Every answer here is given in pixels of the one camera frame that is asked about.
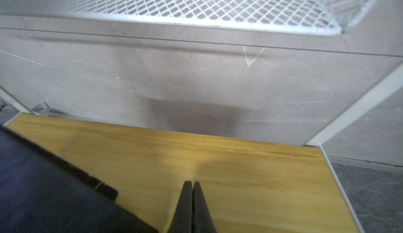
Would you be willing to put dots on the white wooden two-tier shelf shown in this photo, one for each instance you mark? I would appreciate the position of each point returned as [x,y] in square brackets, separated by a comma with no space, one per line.
[250,186]

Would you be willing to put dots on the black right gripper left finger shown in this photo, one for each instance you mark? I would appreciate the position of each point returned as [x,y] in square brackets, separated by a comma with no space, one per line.
[182,219]

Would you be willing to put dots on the dark book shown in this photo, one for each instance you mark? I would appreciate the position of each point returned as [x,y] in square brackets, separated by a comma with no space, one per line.
[42,193]

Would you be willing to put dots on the white wire mesh basket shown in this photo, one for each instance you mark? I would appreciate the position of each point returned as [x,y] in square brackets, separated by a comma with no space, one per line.
[309,17]

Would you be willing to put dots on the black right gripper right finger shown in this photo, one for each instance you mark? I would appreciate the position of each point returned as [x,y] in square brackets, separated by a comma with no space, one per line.
[201,218]

